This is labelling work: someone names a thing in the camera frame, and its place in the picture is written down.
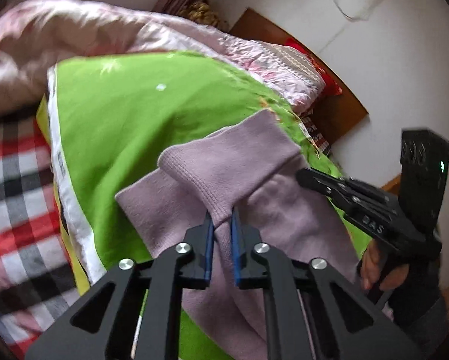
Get lilac fleece pants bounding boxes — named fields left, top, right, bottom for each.
left=116, top=110, right=358, bottom=359

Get green cartoon bed cover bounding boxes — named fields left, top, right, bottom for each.
left=36, top=49, right=372, bottom=360

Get pink floral quilt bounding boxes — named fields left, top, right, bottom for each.
left=0, top=0, right=327, bottom=121

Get right hand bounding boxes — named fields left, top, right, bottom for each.
left=360, top=240, right=409, bottom=292

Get red pillow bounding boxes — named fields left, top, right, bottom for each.
left=285, top=37, right=342, bottom=98

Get red plaid bed sheet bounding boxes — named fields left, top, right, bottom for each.
left=0, top=116, right=79, bottom=359

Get wooden headboard near bed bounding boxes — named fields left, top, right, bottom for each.
left=229, top=8, right=369, bottom=150

